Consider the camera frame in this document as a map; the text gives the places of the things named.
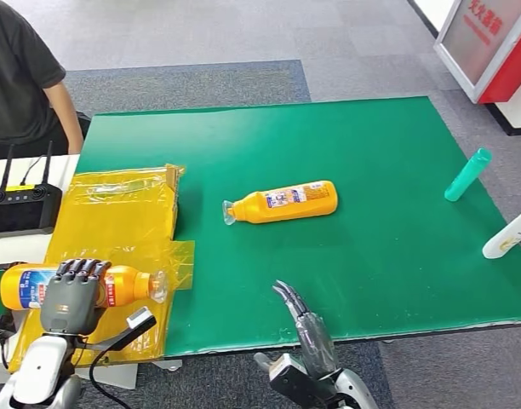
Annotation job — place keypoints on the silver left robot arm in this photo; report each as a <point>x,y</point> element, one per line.
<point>41,367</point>

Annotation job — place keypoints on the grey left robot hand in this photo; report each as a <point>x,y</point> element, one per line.
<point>73,302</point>

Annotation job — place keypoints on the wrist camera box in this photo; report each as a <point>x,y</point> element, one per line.
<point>292,381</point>
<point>139,319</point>

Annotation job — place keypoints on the black chair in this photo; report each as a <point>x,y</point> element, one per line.
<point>84,124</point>

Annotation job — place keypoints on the red and white kiosk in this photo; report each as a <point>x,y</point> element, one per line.
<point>484,42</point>

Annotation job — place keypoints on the green table mat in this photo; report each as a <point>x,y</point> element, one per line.
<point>328,141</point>

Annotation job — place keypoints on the yellow taped cardboard box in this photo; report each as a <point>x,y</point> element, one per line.
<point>116,226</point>

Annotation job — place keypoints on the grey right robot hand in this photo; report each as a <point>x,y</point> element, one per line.
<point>315,344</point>

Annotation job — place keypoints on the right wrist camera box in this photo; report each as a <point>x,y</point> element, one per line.
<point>292,381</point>

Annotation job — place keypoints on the teal plastic bottle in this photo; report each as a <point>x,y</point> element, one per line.
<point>467,176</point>

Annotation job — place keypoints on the white plastic bottle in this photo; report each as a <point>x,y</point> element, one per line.
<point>509,232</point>

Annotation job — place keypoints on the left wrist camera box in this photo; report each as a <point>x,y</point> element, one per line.
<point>139,319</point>

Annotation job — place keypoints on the black remote controller with antennas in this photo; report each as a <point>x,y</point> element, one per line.
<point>22,211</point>

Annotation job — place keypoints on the seated person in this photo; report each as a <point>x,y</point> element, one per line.
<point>15,76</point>

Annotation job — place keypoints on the orange bottle with clear cap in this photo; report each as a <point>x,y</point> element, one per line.
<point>124,285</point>
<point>286,202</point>

